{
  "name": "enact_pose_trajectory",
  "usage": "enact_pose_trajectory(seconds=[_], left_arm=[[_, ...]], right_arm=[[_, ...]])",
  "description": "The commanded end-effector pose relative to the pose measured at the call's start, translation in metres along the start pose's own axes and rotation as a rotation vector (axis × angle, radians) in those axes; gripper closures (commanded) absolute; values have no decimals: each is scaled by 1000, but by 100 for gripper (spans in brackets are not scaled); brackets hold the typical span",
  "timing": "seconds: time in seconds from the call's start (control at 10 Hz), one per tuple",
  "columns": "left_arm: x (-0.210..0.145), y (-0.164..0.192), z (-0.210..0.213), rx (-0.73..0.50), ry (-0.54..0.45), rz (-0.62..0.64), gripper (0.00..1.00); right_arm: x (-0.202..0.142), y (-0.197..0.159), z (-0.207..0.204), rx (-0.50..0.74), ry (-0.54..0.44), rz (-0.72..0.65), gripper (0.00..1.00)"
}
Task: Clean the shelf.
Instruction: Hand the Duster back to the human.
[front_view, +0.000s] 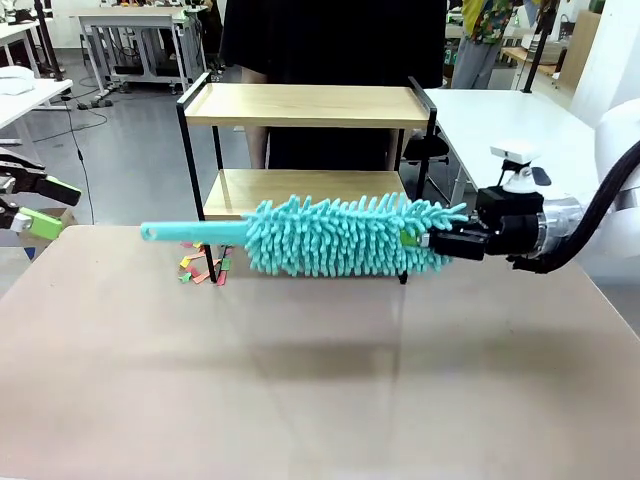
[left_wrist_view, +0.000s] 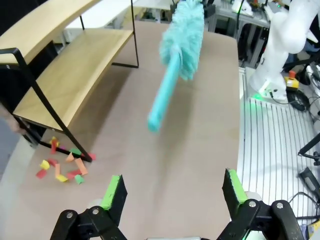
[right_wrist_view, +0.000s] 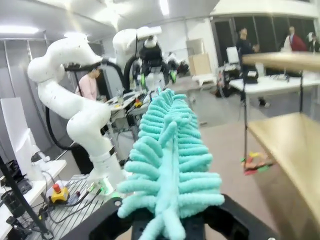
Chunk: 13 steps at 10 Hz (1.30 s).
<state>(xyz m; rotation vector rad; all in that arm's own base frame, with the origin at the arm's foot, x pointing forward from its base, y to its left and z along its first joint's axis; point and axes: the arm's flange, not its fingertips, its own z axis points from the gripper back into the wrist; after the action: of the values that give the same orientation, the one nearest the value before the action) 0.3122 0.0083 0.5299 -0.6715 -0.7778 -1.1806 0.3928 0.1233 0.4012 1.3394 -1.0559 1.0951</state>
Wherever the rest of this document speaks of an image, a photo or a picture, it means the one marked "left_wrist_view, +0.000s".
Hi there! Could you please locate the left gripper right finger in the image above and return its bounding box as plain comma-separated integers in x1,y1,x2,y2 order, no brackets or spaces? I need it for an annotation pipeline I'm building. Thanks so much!
217,168,301,240

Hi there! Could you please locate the black rectangular device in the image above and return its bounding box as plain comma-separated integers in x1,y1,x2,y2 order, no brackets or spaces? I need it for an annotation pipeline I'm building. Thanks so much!
299,166,320,194

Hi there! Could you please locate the aluminium frame workbench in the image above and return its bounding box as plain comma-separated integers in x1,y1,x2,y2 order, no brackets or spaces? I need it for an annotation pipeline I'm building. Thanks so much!
204,0,272,67

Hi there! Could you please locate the black cable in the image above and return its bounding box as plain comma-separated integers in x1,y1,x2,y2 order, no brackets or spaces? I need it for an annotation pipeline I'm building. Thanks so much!
287,191,320,216
271,88,312,113

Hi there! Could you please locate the large white table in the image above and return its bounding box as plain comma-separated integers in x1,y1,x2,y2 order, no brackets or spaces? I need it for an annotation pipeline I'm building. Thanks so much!
64,0,174,30

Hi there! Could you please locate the person's right hand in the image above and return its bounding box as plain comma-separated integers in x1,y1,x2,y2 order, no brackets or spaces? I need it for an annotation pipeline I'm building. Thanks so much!
0,102,26,134

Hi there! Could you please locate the yellow emergency stop box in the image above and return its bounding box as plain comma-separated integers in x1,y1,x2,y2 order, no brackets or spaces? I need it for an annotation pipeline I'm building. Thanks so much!
284,70,300,91

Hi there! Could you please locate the slotted aluminium mounting platform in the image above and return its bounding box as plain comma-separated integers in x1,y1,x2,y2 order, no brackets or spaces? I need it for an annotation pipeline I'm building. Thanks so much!
236,66,320,226

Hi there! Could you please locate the black frame wooden shelf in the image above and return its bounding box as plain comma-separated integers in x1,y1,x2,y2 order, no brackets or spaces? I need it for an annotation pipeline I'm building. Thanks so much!
0,0,140,163

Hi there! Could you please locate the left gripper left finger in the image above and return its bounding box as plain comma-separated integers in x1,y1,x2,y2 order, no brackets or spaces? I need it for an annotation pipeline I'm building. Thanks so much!
49,174,128,240

